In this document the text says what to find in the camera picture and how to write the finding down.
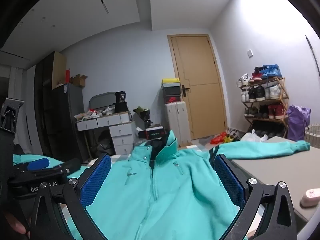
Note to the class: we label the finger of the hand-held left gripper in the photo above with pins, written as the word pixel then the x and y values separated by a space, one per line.
pixel 37 164
pixel 71 166

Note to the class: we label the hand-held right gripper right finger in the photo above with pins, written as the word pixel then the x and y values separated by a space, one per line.
pixel 228 180

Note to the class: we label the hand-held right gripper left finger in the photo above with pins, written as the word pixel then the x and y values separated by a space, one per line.
pixel 96 180

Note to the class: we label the teal fleece jacket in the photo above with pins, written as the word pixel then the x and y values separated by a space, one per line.
pixel 175 192

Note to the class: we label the person's left hand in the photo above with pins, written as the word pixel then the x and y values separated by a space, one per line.
pixel 15 227

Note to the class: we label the checkered bed sheet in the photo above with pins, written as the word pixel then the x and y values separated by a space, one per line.
pixel 120 160

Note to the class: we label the red plastic bag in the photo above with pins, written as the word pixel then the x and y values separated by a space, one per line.
pixel 218 138

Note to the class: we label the dark grey refrigerator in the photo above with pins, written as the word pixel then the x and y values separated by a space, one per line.
pixel 70 120

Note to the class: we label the white plastic bag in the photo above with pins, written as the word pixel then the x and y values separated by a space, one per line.
pixel 251 137

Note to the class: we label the white drawer desk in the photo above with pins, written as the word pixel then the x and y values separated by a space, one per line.
pixel 120 130

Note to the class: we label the pile of desk clutter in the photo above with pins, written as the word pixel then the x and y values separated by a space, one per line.
pixel 92 113

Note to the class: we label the grey rounded chair back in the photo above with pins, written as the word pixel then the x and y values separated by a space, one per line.
pixel 100 100

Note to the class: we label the white curtain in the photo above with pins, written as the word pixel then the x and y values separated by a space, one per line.
pixel 28 92

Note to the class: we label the black box with red stripe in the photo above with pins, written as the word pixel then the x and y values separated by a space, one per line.
pixel 153 133

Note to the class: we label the black bag on dresser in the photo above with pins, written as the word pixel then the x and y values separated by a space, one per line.
pixel 120 102

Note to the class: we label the white suitcase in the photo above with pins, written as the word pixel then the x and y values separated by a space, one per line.
pixel 175 120

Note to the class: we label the dark wrapped bouquet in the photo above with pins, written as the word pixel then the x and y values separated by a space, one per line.
pixel 142 113

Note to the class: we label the tan wooden door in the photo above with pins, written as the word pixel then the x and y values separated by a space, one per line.
pixel 197 105

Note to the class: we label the pink small case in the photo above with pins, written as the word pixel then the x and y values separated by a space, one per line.
pixel 311 198

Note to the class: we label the dark tall wardrobe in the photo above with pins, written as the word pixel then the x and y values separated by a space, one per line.
pixel 46 80

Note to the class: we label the open cardboard box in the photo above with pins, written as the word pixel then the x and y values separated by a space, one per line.
pixel 78 80

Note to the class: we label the purple plastic bag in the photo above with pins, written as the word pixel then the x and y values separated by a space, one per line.
pixel 296 122

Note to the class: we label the wooden shoe rack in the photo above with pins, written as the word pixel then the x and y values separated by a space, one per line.
pixel 285 100

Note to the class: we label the red and black shoe box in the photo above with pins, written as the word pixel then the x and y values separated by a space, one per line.
pixel 172 99

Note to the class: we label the yellow-lidded shoe box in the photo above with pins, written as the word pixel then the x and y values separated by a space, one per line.
pixel 170 81

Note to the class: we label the shoe rack with shoes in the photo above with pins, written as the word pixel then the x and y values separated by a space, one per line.
pixel 271 71

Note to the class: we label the white light switch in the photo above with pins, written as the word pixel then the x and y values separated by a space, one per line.
pixel 250 53

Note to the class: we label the thin wall pipe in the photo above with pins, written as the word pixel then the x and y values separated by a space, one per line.
pixel 312 52

